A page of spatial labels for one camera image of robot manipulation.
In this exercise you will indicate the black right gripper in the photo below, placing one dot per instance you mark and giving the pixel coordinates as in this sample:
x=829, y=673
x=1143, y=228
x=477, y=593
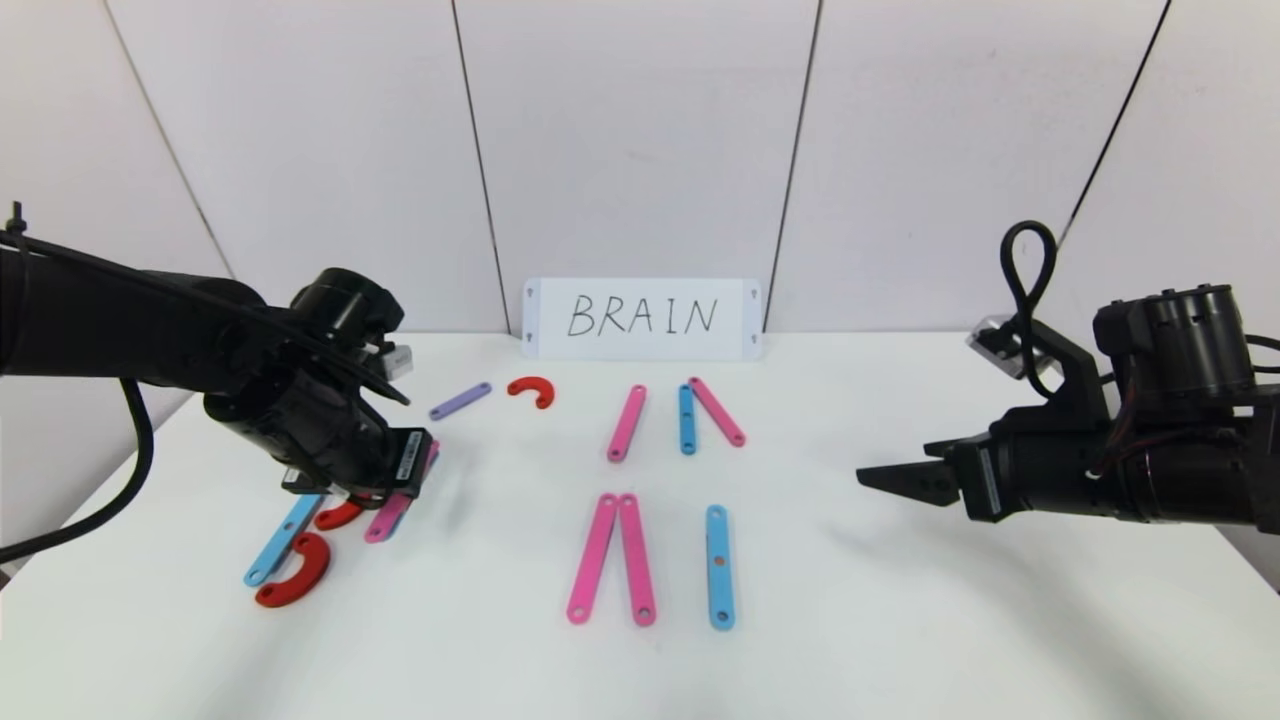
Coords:
x=979, y=479

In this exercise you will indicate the blue flat bar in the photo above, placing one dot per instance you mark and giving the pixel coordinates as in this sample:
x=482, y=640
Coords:
x=687, y=420
x=719, y=590
x=280, y=545

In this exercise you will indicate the small red curved piece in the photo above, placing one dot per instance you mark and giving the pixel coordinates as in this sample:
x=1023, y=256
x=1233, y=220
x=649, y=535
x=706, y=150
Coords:
x=533, y=383

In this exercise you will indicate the white BRAIN sign card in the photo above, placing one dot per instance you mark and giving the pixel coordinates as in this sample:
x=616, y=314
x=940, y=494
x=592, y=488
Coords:
x=545, y=320

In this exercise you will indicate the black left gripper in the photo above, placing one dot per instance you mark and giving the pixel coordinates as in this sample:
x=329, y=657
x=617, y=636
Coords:
x=409, y=462

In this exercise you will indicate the short purple flat bar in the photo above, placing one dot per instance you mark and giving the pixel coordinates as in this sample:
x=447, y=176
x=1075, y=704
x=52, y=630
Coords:
x=461, y=401

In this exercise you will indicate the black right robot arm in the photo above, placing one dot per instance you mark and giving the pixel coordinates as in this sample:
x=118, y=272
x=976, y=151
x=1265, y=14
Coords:
x=1200, y=480

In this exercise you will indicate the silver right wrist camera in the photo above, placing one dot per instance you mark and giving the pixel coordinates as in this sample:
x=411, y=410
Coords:
x=998, y=345

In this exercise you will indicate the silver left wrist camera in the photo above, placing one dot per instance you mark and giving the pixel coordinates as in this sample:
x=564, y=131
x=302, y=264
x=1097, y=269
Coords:
x=398, y=360

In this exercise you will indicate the black right camera bracket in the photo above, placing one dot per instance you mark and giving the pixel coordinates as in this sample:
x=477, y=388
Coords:
x=1075, y=375

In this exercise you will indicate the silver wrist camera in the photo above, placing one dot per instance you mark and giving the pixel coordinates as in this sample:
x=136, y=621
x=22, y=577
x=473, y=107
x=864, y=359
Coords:
x=398, y=360
x=998, y=345

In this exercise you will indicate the pink bar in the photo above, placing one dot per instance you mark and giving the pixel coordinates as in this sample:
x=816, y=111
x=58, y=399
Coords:
x=593, y=557
x=627, y=423
x=385, y=522
x=636, y=560
x=717, y=412

